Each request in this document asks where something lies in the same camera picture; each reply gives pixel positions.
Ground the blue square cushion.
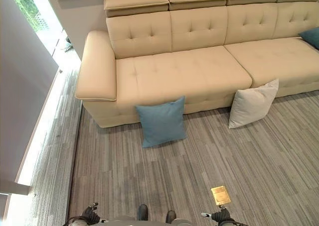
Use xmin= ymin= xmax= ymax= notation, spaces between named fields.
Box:
xmin=135 ymin=96 xmax=187 ymax=149

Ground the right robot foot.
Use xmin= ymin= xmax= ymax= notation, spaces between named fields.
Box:
xmin=165 ymin=210 xmax=177 ymax=224

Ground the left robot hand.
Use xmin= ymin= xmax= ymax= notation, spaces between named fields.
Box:
xmin=81 ymin=202 xmax=101 ymax=224

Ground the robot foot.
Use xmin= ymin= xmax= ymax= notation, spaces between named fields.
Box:
xmin=138 ymin=204 xmax=149 ymax=222
xmin=165 ymin=210 xmax=177 ymax=224

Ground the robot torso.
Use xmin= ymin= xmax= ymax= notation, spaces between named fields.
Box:
xmin=99 ymin=218 xmax=194 ymax=226

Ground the beige leather sofa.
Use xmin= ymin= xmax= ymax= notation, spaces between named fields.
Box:
xmin=75 ymin=0 xmax=319 ymax=128

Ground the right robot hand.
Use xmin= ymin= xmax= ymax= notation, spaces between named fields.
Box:
xmin=201 ymin=205 xmax=233 ymax=223

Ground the teal cushion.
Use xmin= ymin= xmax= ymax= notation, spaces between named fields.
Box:
xmin=298 ymin=27 xmax=319 ymax=50

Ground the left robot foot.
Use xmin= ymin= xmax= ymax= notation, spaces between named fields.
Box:
xmin=138 ymin=204 xmax=149 ymax=222

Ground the white square cushion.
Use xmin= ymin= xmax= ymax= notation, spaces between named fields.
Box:
xmin=228 ymin=78 xmax=280 ymax=129

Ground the window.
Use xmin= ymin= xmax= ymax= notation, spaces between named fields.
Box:
xmin=6 ymin=0 xmax=54 ymax=32

